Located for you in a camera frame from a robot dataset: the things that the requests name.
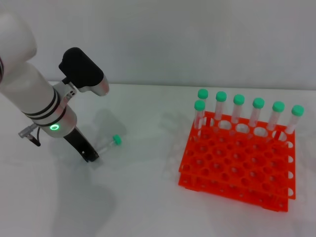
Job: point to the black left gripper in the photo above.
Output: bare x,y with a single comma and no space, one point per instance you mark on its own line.
75,140

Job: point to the clear test tube green cap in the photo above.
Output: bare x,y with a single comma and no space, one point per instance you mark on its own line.
297,110
239,99
278,106
203,93
258,103
199,105
116,139
221,96

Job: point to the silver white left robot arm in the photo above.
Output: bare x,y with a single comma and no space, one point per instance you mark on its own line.
27,81

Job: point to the orange plastic test tube rack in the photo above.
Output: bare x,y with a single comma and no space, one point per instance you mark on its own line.
229,170

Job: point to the silver black wrist camera box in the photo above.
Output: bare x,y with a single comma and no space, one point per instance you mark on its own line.
81,71

